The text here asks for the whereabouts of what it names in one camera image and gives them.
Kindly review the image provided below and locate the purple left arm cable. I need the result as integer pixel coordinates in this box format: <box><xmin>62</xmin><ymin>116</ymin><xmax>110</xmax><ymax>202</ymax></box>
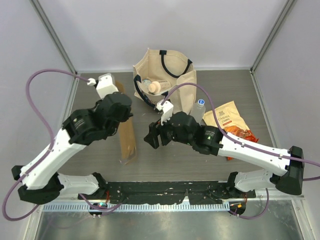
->
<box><xmin>1</xmin><ymin>68</ymin><xmax>94</xmax><ymax>221</ymax></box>

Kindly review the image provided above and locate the clear plastic water bottle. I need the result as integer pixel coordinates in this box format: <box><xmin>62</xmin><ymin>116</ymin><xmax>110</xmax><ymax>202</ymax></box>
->
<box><xmin>189</xmin><ymin>99</ymin><xmax>206</xmax><ymax>124</ymax></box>

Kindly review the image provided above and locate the peach capped bottle in bag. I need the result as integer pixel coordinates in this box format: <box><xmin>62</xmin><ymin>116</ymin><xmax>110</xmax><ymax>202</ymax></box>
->
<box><xmin>148</xmin><ymin>80</ymin><xmax>172</xmax><ymax>94</ymax></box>

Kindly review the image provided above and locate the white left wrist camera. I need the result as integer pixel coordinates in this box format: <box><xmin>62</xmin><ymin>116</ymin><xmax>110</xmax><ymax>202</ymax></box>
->
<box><xmin>87</xmin><ymin>73</ymin><xmax>119</xmax><ymax>99</ymax></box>

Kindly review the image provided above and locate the white slotted cable duct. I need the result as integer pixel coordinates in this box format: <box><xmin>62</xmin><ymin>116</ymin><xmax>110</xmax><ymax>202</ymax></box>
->
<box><xmin>42</xmin><ymin>201</ymin><xmax>230</xmax><ymax>213</ymax></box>

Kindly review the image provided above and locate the white item in bag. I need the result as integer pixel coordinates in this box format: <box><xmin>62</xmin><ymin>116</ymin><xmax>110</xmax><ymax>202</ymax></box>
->
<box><xmin>143</xmin><ymin>79</ymin><xmax>152</xmax><ymax>85</ymax></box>

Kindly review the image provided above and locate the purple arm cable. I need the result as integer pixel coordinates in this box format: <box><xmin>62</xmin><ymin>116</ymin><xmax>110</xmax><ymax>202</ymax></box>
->
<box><xmin>159</xmin><ymin>82</ymin><xmax>320</xmax><ymax>181</ymax></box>
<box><xmin>1</xmin><ymin>68</ymin><xmax>94</xmax><ymax>221</ymax></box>

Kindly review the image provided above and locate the cassava chips snack bag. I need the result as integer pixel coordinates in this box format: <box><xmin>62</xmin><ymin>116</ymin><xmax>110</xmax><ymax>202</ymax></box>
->
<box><xmin>202</xmin><ymin>100</ymin><xmax>259</xmax><ymax>161</ymax></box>

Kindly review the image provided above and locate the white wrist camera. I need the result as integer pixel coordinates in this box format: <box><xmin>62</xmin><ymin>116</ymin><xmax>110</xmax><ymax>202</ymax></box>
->
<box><xmin>155</xmin><ymin>100</ymin><xmax>174</xmax><ymax>126</ymax></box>
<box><xmin>87</xmin><ymin>73</ymin><xmax>119</xmax><ymax>99</ymax></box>

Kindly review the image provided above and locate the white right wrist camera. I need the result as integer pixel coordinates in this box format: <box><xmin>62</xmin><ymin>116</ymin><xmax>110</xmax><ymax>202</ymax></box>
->
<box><xmin>155</xmin><ymin>100</ymin><xmax>174</xmax><ymax>126</ymax></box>

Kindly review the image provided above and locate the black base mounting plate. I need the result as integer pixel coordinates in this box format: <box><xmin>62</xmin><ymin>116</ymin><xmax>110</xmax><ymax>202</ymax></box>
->
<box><xmin>85</xmin><ymin>181</ymin><xmax>256</xmax><ymax>205</ymax></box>

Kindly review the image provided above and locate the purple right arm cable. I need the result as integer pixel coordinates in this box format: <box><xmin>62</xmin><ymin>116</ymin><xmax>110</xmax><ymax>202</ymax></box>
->
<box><xmin>159</xmin><ymin>82</ymin><xmax>320</xmax><ymax>181</ymax></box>

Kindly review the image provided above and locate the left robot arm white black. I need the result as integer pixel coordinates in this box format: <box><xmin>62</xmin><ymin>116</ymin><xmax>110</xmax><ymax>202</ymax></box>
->
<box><xmin>11</xmin><ymin>92</ymin><xmax>133</xmax><ymax>205</ymax></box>

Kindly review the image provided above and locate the brown cardboard box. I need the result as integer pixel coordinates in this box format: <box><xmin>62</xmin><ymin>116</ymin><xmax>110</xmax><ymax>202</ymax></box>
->
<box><xmin>114</xmin><ymin>80</ymin><xmax>139</xmax><ymax>166</ymax></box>

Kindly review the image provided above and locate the beige canvas tote bag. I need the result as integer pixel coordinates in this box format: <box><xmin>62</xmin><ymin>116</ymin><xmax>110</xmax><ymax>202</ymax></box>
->
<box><xmin>133</xmin><ymin>49</ymin><xmax>197</xmax><ymax>109</ymax></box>

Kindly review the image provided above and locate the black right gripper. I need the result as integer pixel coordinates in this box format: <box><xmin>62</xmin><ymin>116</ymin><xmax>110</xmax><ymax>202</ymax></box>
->
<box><xmin>145</xmin><ymin>110</ymin><xmax>194</xmax><ymax>148</ymax></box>

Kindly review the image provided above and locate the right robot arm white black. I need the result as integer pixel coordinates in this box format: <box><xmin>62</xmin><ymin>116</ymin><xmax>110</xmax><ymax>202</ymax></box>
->
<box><xmin>144</xmin><ymin>111</ymin><xmax>305</xmax><ymax>198</ymax></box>

